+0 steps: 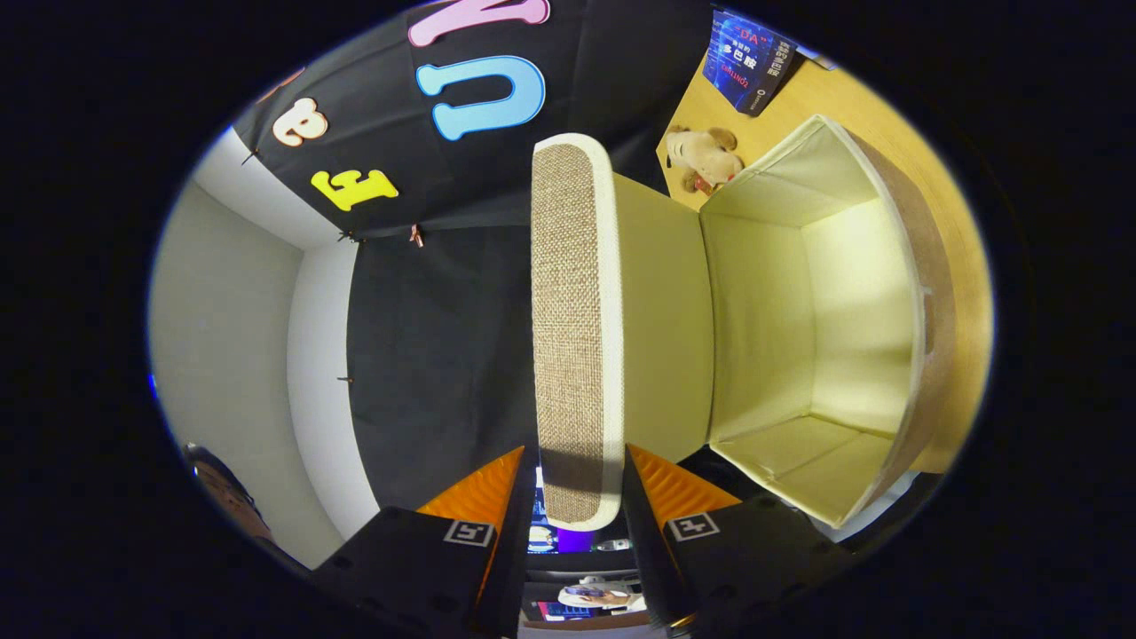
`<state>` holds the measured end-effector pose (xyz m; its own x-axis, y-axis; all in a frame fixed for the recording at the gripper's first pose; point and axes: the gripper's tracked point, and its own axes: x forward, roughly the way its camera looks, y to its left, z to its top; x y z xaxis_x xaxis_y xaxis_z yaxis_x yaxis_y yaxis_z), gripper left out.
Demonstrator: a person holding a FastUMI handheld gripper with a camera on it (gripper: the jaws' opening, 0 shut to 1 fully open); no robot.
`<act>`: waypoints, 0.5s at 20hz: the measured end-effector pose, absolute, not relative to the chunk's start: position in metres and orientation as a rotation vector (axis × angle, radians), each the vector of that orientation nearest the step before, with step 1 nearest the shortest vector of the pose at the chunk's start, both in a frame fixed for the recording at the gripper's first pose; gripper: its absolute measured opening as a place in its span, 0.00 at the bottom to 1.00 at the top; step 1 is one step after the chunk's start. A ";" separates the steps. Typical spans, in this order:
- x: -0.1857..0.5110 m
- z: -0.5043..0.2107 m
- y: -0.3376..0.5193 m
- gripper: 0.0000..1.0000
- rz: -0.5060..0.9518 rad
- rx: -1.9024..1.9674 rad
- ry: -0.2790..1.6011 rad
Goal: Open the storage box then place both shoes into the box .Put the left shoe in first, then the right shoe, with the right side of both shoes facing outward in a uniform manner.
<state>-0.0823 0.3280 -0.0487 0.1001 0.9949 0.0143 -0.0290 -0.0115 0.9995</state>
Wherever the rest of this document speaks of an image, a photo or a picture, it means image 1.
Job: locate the person's head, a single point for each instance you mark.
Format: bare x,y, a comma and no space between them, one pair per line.
226,493

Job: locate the brown plush dog toy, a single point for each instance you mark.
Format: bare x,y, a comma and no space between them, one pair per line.
706,158

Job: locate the dark blue book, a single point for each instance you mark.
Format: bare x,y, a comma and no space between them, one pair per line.
750,58

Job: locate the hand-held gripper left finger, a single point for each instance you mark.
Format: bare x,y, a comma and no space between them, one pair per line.
510,550

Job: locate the brown fabric storage box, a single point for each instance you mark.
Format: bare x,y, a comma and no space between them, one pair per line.
666,337

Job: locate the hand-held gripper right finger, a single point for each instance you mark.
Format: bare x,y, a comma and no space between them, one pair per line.
643,550

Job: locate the computer monitor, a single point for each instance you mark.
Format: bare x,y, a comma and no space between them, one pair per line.
555,539

